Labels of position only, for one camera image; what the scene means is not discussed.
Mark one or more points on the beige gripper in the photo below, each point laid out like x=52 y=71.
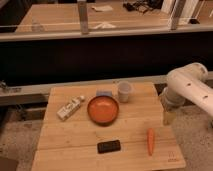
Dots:
x=169 y=114

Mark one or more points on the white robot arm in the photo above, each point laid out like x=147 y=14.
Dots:
x=186 y=83

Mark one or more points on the orange ceramic bowl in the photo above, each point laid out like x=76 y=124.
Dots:
x=103 y=110

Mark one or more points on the orange carrot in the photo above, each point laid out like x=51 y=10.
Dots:
x=150 y=141

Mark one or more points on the translucent plastic cup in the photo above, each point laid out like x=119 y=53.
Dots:
x=124 y=90

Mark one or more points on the black phone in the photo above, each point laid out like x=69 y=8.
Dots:
x=108 y=146

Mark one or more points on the crumpled white paper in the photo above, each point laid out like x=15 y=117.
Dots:
x=104 y=25

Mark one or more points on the white paper on table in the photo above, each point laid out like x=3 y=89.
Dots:
x=104 y=8

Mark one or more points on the metal post right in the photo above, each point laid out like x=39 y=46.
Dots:
x=176 y=14

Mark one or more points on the metal post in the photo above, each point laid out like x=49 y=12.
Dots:
x=176 y=14
x=83 y=17

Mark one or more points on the metal rail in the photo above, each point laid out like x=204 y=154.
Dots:
x=29 y=94

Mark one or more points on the metal post left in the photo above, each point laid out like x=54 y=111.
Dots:
x=83 y=17

